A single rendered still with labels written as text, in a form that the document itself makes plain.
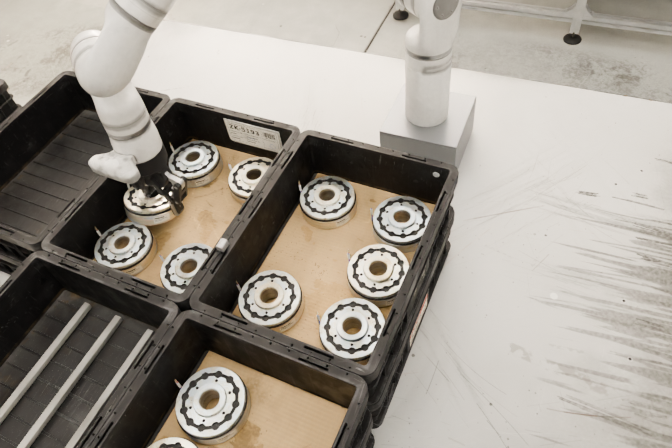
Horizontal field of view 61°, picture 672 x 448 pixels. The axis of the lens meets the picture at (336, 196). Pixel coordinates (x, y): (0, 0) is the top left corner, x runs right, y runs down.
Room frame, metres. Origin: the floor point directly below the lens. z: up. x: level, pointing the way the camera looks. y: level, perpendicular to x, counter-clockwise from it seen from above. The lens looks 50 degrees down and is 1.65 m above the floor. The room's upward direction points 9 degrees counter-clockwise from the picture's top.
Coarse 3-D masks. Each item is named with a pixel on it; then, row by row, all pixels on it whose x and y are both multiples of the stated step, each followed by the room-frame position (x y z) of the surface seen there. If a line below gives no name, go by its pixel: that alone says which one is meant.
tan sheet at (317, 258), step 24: (360, 192) 0.69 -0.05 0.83; (384, 192) 0.69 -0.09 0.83; (360, 216) 0.64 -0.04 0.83; (288, 240) 0.61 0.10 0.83; (312, 240) 0.60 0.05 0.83; (336, 240) 0.59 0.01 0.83; (360, 240) 0.58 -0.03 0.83; (264, 264) 0.57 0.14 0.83; (288, 264) 0.56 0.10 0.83; (312, 264) 0.55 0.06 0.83; (336, 264) 0.54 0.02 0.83; (312, 288) 0.50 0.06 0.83; (336, 288) 0.50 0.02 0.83; (312, 312) 0.46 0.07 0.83; (384, 312) 0.44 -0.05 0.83; (312, 336) 0.42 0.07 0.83
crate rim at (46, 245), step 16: (160, 112) 0.90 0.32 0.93; (224, 112) 0.87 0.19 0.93; (240, 112) 0.86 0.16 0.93; (288, 128) 0.79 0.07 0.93; (288, 144) 0.75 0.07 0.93; (96, 192) 0.71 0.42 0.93; (256, 192) 0.65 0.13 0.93; (80, 208) 0.68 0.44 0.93; (240, 208) 0.62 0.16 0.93; (64, 224) 0.64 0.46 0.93; (48, 240) 0.61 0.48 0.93; (64, 256) 0.57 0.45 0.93; (80, 256) 0.57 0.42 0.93; (208, 256) 0.53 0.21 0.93; (112, 272) 0.53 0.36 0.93; (144, 288) 0.49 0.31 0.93; (160, 288) 0.48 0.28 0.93; (192, 288) 0.47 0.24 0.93; (176, 304) 0.46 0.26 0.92
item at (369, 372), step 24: (360, 144) 0.72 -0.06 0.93; (456, 168) 0.63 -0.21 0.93; (264, 192) 0.64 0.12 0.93; (432, 216) 0.54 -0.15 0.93; (432, 240) 0.50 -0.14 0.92; (216, 264) 0.51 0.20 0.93; (408, 288) 0.42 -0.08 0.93; (216, 312) 0.43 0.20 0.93; (264, 336) 0.38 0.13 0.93; (288, 336) 0.37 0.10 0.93; (384, 336) 0.36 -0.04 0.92; (336, 360) 0.33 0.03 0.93
